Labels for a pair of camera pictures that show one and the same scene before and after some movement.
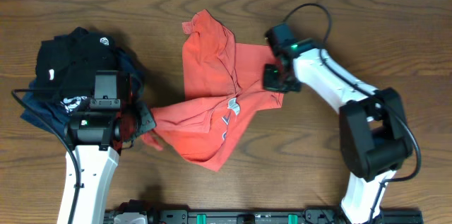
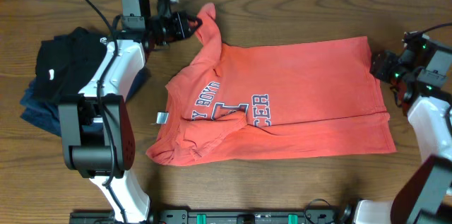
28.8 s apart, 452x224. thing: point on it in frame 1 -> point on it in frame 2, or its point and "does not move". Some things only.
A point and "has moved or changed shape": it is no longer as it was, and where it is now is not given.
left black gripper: x=145 y=119 -> x=180 y=25
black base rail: x=269 y=217 does not move
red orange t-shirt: x=224 y=82 has moved or changed shape
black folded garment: x=66 y=63 does not move
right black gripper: x=272 y=83 -> x=379 y=68
